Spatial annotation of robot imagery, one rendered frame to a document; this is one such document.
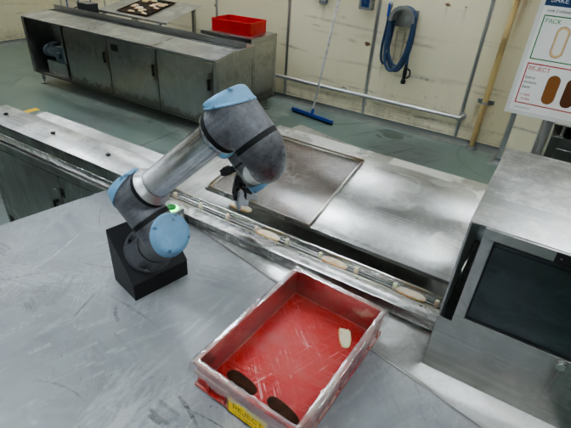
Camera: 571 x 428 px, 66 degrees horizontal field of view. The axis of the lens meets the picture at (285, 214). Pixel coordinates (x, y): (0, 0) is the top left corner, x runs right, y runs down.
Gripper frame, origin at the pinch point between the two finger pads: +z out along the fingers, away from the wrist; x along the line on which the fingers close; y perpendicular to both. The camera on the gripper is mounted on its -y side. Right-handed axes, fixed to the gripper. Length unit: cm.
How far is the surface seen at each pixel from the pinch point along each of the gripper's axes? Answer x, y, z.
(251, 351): -46, 39, 11
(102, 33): 199, -342, 14
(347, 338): -26, 60, 10
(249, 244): -8.7, 10.6, 8.8
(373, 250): 12, 50, 5
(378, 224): 25, 46, 3
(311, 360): -38, 55, 11
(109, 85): 196, -340, 69
